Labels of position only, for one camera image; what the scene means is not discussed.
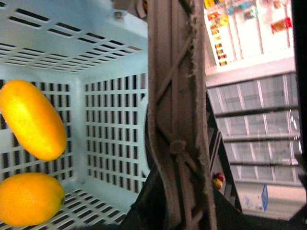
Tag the light blue plastic basket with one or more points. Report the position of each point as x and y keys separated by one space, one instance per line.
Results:
x=89 y=58

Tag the glass door display fridge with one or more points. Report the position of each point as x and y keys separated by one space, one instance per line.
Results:
x=259 y=123

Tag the red apples behind basket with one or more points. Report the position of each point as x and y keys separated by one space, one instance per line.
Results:
x=218 y=180

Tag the grey padded left gripper finger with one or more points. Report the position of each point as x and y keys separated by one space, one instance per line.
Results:
x=177 y=118

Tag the yellow mango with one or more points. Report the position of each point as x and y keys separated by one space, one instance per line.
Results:
x=33 y=120

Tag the yellow lemon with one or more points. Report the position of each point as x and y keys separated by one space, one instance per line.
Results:
x=30 y=198

